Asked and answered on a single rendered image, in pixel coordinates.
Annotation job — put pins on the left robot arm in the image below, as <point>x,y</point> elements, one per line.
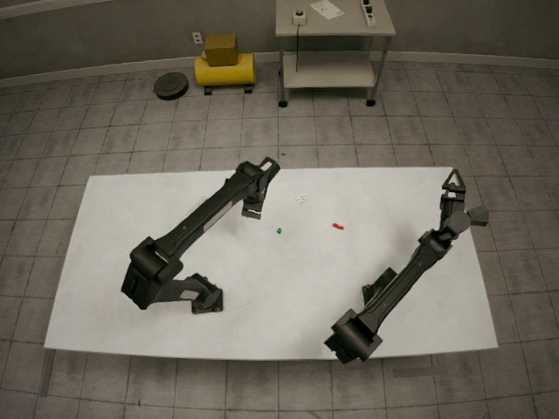
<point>148,272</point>

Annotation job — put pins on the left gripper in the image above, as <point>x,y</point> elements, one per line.
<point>256,206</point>

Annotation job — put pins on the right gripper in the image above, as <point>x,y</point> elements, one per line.
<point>459,190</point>

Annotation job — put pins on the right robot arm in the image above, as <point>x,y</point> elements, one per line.
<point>355,335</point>

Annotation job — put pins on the white three-compartment bin rack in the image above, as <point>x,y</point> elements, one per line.
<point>202,200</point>

